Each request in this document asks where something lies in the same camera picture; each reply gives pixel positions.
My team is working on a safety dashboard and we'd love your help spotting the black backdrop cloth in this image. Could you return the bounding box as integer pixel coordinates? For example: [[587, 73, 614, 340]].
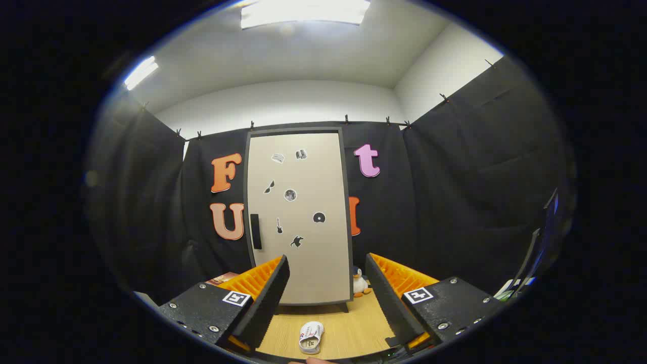
[[88, 53, 574, 304]]

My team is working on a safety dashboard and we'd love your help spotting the beige shoe cabinet door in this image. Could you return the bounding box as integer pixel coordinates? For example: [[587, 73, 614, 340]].
[[247, 132, 351, 305]]

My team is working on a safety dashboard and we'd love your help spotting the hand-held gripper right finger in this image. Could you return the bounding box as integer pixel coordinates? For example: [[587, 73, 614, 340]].
[[365, 253, 507, 350]]

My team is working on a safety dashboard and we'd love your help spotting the penguin plush toy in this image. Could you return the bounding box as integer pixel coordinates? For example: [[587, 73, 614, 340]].
[[352, 267, 372, 298]]

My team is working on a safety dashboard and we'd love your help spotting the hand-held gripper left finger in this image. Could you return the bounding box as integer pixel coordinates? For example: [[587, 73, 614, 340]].
[[159, 255, 291, 354]]

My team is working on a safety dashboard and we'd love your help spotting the dark grey shoe cabinet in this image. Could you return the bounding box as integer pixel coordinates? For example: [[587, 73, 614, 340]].
[[244, 126, 353, 313]]

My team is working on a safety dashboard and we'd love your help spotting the white and green object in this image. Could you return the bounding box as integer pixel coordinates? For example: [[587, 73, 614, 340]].
[[494, 277, 536, 300]]

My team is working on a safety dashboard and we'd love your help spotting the white canvas shoe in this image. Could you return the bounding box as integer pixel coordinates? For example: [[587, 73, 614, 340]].
[[298, 321, 325, 354]]

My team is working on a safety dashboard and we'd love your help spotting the large ceiling light panel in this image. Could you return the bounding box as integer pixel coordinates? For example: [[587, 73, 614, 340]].
[[240, 0, 371, 29]]

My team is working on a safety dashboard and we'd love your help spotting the small ceiling light panel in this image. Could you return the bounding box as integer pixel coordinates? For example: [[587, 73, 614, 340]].
[[124, 56, 159, 92]]

